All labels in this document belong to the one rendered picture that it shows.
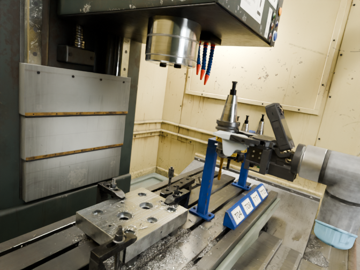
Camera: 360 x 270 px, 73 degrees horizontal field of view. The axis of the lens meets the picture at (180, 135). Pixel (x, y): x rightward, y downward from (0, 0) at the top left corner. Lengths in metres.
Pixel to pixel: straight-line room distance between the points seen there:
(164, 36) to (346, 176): 0.54
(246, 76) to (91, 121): 1.06
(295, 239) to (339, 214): 0.91
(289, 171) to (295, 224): 0.96
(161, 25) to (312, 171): 0.52
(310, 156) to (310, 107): 1.06
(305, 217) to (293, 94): 0.72
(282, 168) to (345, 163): 0.12
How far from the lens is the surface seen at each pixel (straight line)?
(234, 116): 0.64
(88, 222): 0.81
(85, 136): 1.14
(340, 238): 0.62
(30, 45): 1.00
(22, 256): 0.86
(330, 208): 0.60
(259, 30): 0.83
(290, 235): 1.50
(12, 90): 1.02
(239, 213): 1.07
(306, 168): 0.58
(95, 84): 1.12
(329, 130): 1.62
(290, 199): 1.67
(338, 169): 0.57
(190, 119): 1.93
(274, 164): 0.61
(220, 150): 0.65
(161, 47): 0.71
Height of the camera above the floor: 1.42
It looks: 12 degrees down
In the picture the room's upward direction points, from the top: 8 degrees clockwise
